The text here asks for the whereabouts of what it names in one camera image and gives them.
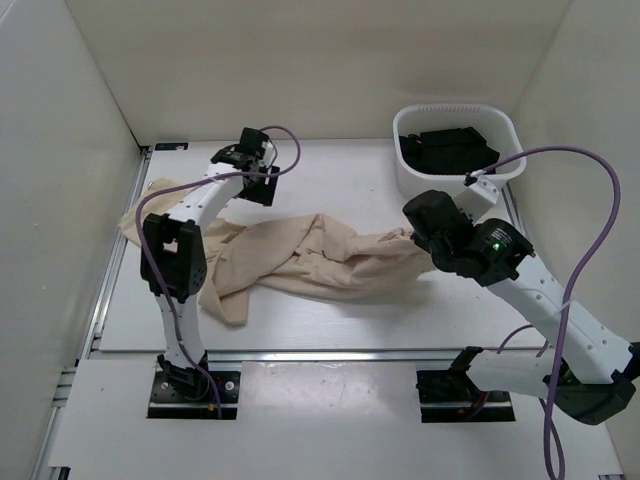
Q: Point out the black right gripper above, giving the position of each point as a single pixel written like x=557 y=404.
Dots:
x=420 y=243

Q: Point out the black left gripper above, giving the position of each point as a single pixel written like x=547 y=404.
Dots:
x=261 y=193

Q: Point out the beige trousers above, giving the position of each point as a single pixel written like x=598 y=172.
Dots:
x=311 y=255

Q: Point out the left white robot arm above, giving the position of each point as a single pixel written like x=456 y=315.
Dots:
x=170 y=225

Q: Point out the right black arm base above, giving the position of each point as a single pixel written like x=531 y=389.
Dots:
x=447 y=397

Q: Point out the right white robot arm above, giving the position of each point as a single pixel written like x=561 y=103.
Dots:
x=597 y=367

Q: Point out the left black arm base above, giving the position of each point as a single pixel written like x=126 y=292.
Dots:
x=171 y=399

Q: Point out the folded black trousers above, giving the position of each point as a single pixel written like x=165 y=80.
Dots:
x=447 y=152

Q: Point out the white plastic basket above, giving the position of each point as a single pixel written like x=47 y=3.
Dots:
x=493 y=124

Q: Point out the white front cover board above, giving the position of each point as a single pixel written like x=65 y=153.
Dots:
x=294 y=421

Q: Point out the aluminium table frame rail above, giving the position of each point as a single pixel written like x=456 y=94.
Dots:
x=425 y=325

